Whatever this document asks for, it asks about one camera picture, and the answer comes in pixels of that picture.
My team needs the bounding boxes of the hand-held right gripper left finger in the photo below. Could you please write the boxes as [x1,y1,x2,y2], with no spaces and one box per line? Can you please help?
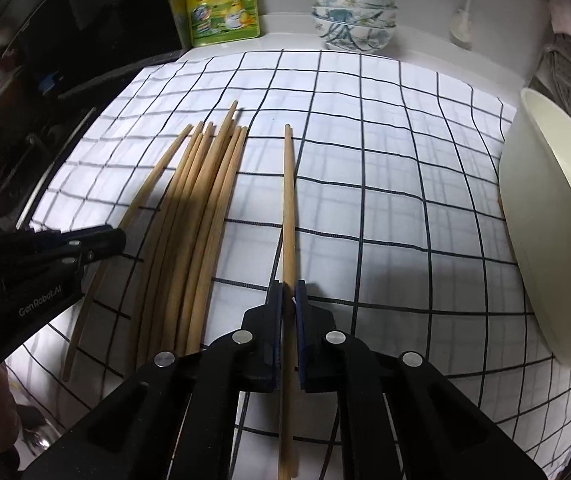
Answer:
[25,280,285,480]

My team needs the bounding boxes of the cream plate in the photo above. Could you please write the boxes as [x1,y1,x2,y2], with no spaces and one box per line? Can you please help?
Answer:
[498,87,571,373]

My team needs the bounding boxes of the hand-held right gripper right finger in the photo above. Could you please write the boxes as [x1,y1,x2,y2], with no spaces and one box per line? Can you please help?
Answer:
[293,280,549,480]

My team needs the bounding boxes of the white black-checked cloth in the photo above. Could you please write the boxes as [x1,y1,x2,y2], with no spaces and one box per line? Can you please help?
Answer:
[2,49,571,480]

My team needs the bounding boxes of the yellow seasoning pouch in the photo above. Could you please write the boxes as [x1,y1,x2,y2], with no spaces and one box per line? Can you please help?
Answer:
[184,0,261,48]

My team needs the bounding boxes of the black gas stove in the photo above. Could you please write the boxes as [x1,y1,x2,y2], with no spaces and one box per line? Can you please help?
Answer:
[0,0,188,233]

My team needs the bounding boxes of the white brush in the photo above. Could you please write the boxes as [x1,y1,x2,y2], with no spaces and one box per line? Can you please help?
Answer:
[449,0,482,51]

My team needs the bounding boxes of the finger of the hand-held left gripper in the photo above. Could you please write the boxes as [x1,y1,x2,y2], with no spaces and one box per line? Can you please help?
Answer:
[25,226,127,286]

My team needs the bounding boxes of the bundle of wooden chopsticks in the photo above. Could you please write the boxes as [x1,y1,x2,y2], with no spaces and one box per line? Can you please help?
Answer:
[62,101,250,383]

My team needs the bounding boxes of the single wooden chopstick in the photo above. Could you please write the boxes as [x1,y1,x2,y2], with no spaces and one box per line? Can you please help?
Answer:
[278,124,300,480]

